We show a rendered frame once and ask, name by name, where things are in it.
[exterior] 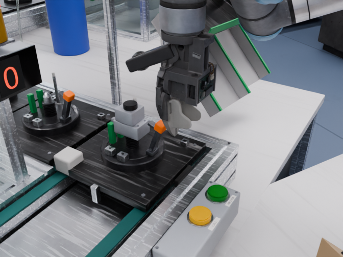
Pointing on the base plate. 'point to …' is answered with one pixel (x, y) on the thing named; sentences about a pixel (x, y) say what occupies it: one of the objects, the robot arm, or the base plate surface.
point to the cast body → (130, 120)
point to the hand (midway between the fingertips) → (171, 128)
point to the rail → (182, 198)
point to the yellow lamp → (2, 29)
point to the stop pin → (95, 193)
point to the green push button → (217, 193)
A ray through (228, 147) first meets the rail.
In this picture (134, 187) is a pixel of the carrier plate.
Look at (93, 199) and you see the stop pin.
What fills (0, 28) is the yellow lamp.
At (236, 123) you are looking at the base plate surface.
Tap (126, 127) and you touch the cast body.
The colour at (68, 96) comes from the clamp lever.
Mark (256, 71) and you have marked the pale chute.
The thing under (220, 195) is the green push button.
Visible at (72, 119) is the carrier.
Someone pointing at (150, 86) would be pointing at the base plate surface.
